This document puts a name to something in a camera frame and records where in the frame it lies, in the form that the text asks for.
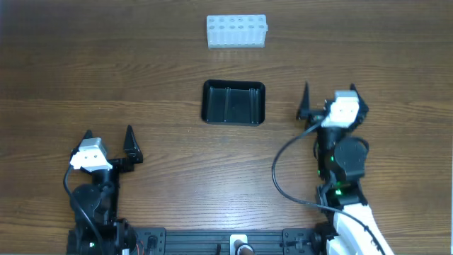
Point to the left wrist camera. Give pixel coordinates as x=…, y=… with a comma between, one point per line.
x=90, y=156

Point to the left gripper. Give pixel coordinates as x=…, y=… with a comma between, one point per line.
x=122, y=165

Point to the clear test tube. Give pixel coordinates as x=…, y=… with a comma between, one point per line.
x=211, y=104
x=227, y=104
x=253, y=104

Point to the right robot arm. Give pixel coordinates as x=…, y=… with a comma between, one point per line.
x=348, y=159

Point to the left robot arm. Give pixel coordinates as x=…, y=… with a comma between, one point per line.
x=93, y=205

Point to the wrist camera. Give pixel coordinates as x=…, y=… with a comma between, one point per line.
x=342, y=108
x=90, y=156

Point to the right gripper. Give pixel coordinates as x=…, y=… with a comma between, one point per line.
x=315, y=118

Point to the white test tube rack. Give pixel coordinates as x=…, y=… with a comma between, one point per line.
x=236, y=33

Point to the black tray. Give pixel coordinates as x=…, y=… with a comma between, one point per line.
x=240, y=104

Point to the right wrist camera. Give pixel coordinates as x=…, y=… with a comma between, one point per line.
x=342, y=108

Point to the mounting rail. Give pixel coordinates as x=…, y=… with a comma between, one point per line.
x=198, y=242

